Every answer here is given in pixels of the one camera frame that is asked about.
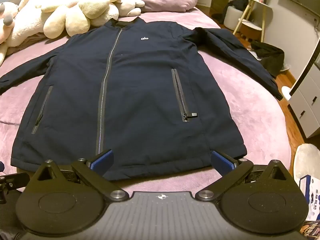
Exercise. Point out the white side table yellow legs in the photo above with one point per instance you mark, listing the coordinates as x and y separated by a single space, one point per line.
251 5

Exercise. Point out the dark navy zip jacket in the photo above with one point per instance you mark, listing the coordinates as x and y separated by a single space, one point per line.
140 92

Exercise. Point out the white round stool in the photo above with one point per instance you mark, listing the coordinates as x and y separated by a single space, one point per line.
233 17

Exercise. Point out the dark clothes pile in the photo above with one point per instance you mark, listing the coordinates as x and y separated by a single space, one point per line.
237 3

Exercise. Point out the brown round basket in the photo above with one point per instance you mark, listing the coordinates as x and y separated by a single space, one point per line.
251 31

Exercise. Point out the beige plush toy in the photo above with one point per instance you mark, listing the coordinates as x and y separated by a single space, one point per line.
130 6

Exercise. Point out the white fluffy rug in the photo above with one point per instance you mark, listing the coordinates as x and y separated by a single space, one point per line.
308 160

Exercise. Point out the white fluffy plush toy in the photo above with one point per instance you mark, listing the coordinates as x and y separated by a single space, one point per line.
27 22

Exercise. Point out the white pink plush toy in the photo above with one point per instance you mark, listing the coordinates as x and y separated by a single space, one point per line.
6 15

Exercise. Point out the white drawer cabinet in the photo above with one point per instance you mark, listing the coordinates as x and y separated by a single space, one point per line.
307 110

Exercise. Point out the white blue printed packet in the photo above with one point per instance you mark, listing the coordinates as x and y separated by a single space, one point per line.
311 197

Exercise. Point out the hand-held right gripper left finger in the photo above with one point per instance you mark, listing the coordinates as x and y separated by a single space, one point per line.
101 162

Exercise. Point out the purple bed sheet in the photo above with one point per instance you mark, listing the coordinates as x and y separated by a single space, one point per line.
250 110

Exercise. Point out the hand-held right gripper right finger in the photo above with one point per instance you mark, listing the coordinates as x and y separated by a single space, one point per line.
223 162

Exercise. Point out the black fabric bag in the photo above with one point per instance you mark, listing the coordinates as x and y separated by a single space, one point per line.
268 57

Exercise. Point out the yellow ribbed flower plush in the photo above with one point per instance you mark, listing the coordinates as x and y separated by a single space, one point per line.
77 15

